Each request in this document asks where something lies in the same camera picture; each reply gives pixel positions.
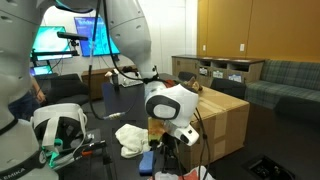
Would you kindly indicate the brown plush toy animal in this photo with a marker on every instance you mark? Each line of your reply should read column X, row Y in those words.
column 193, row 83

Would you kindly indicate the blue sponge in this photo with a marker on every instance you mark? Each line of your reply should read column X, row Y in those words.
column 146, row 163

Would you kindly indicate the white orange plastic bag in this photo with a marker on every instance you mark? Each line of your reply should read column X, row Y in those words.
column 198, row 173

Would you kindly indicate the cardboard box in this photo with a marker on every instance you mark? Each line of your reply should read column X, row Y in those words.
column 207, row 124

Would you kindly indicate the wooden cabinet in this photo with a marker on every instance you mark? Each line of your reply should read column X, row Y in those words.
column 206, row 68

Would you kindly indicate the white towel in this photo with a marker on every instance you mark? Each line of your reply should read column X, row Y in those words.
column 134, row 140

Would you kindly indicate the black office chair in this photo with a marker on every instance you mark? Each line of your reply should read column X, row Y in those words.
column 67, row 88

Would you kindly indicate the white VR headset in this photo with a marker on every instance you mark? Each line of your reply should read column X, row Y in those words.
column 61, row 130

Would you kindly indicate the green plaid sofa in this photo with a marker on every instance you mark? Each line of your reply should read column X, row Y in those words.
column 284, row 78

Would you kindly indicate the person seated at left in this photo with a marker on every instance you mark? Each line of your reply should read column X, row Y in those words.
column 24, row 107

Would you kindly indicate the wall monitor screen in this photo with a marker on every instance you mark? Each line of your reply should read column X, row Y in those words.
column 95, row 31

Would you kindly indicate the black camera on stand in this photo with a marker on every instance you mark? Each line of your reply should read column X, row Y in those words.
column 71, row 36

